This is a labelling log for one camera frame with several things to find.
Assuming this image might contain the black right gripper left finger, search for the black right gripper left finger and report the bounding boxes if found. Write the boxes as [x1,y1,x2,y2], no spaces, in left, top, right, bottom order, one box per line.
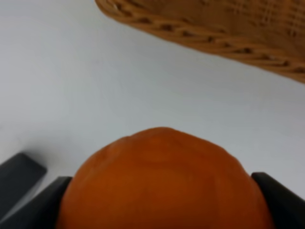
[0,177,72,229]

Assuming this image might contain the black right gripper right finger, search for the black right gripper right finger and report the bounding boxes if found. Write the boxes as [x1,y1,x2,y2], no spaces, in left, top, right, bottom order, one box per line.
[251,172,305,229]

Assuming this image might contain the light orange wicker basket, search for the light orange wicker basket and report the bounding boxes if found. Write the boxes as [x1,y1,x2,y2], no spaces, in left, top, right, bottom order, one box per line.
[96,0,305,83]

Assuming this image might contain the orange mandarin fruit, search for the orange mandarin fruit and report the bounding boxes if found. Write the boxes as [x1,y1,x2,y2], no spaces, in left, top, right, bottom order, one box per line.
[56,127,275,229]

